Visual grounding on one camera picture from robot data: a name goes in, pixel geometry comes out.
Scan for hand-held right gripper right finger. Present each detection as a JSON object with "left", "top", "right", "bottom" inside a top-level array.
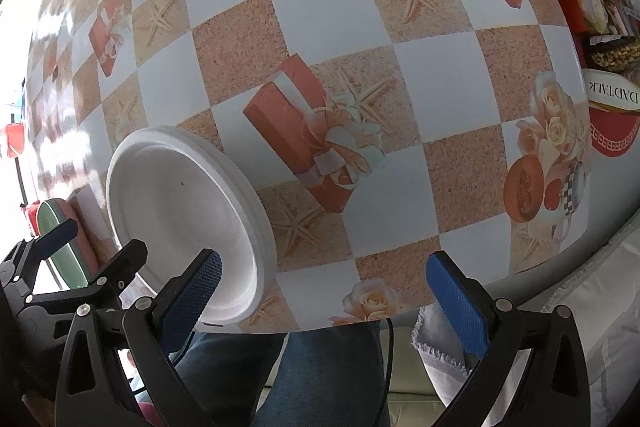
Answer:
[{"left": 425, "top": 251, "right": 592, "bottom": 427}]

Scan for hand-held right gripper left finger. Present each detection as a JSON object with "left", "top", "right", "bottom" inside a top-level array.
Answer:
[{"left": 54, "top": 248, "right": 223, "bottom": 427}]

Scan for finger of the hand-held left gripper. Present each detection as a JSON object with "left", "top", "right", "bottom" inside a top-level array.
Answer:
[
  {"left": 0, "top": 219, "right": 78, "bottom": 293},
  {"left": 25, "top": 241, "right": 148, "bottom": 308}
]

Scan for green plate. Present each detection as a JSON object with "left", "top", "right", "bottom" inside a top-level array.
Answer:
[{"left": 37, "top": 199, "right": 93, "bottom": 290}]

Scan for white foam plate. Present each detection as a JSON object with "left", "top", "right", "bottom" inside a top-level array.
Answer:
[{"left": 106, "top": 126, "right": 278, "bottom": 328}]

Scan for red plastic stool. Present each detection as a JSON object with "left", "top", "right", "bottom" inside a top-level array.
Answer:
[
  {"left": 5, "top": 122, "right": 26, "bottom": 158},
  {"left": 22, "top": 202, "right": 43, "bottom": 238}
]

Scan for pale green sofa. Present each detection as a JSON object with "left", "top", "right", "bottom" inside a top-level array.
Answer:
[{"left": 387, "top": 387, "right": 451, "bottom": 427}]

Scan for person's blue jeans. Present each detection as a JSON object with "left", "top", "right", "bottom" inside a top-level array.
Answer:
[{"left": 170, "top": 322, "right": 393, "bottom": 427}]

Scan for white patterned blanket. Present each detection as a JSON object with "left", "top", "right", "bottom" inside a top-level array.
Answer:
[{"left": 410, "top": 212, "right": 640, "bottom": 427}]

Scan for checkered printed tablecloth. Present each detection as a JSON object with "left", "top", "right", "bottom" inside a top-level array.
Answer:
[{"left": 22, "top": 0, "right": 593, "bottom": 333}]

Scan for black cable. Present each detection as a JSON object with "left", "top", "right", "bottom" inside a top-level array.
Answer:
[{"left": 370, "top": 317, "right": 396, "bottom": 427}]

